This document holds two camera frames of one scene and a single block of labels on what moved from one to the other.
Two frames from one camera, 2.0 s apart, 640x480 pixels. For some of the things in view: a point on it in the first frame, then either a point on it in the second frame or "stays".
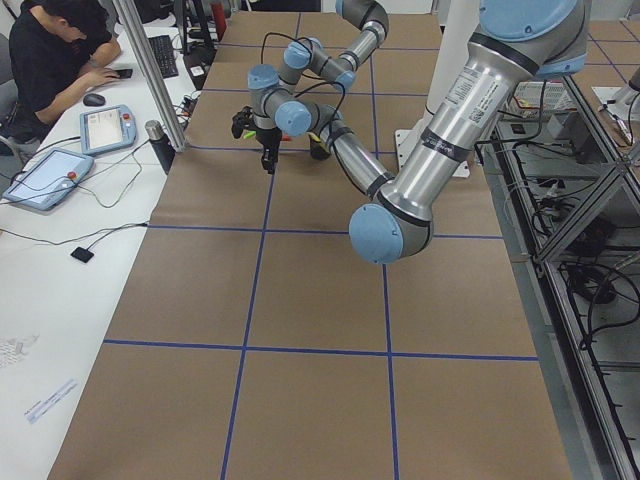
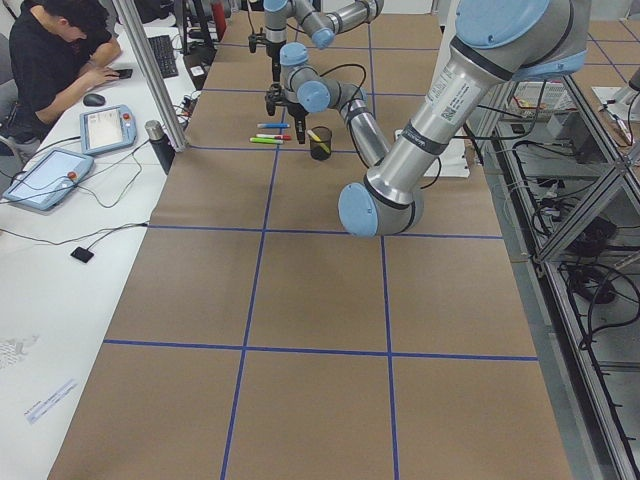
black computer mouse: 94,100 stays
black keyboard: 163,51 stays
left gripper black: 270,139 to 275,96
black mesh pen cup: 318,151 stays
